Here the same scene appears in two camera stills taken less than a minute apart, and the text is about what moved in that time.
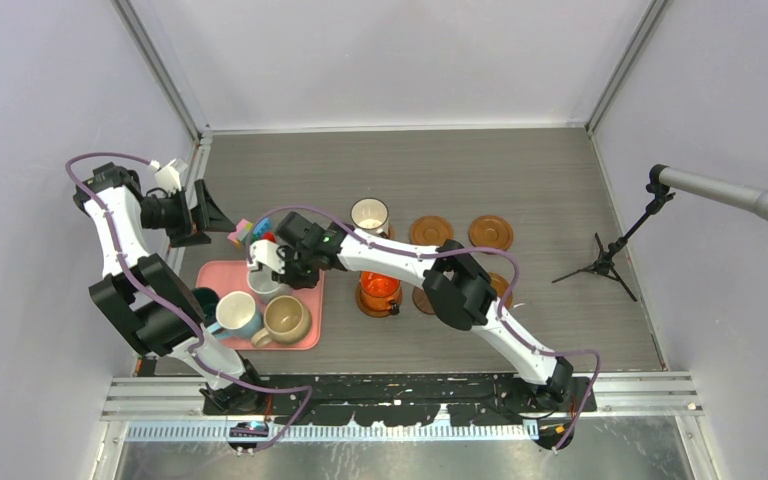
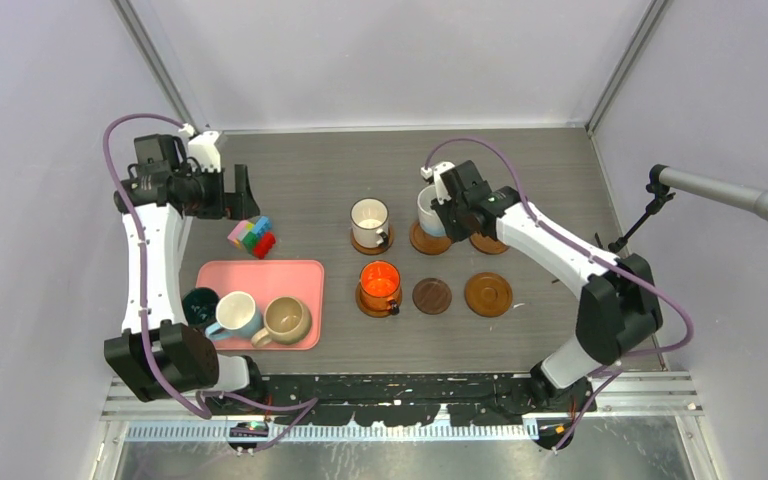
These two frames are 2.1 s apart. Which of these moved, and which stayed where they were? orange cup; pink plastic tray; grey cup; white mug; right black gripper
Moved: right black gripper; white mug
Stayed: orange cup; pink plastic tray; grey cup
